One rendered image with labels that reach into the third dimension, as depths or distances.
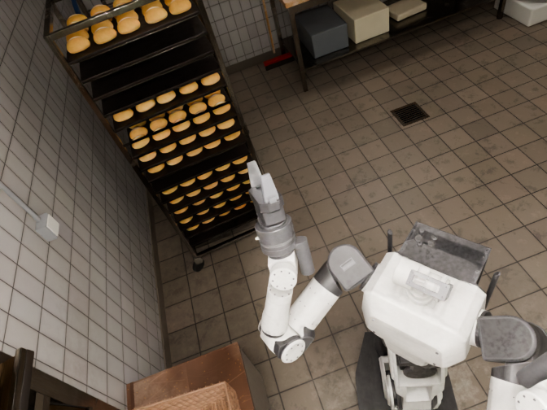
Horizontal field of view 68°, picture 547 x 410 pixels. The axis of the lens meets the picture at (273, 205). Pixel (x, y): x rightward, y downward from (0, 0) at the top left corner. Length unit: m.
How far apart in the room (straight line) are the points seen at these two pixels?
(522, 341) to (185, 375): 1.43
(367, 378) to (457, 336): 1.27
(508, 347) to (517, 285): 1.73
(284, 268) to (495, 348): 0.49
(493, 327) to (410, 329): 0.18
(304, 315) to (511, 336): 0.49
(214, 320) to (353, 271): 1.76
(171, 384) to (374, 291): 1.23
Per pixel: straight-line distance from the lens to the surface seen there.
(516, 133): 3.61
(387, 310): 1.07
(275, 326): 1.08
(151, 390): 2.08
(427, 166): 3.28
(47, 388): 1.65
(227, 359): 1.98
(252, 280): 2.80
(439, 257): 1.13
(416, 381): 1.54
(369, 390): 2.25
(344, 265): 1.10
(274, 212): 0.88
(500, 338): 1.05
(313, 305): 1.13
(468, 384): 2.48
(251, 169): 0.94
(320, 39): 4.10
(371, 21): 4.27
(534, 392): 0.86
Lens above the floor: 2.35
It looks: 48 degrees down
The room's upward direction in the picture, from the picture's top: 19 degrees counter-clockwise
